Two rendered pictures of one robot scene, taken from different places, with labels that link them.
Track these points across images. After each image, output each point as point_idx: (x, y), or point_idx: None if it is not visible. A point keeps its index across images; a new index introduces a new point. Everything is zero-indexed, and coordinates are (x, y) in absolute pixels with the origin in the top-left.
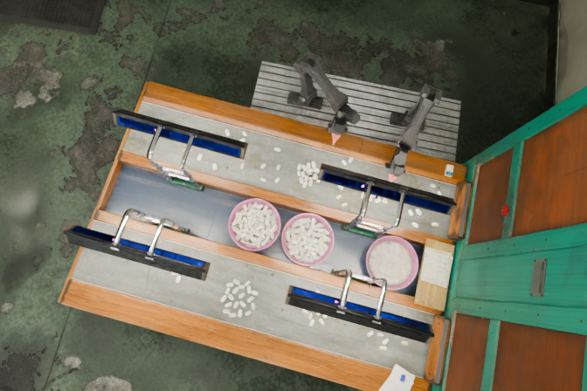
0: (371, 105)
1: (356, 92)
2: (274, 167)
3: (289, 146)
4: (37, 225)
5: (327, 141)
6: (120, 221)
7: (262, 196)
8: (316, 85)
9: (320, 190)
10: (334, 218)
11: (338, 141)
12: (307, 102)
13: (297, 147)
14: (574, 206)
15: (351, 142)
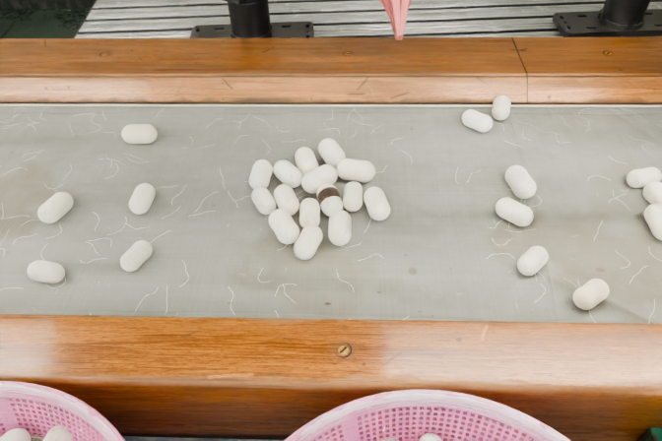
0: (478, 14)
1: None
2: (124, 205)
3: (199, 120)
4: None
5: (366, 67)
6: None
7: (16, 363)
8: (284, 7)
9: (407, 257)
10: (582, 390)
11: (416, 59)
12: None
13: (238, 119)
14: None
15: (473, 53)
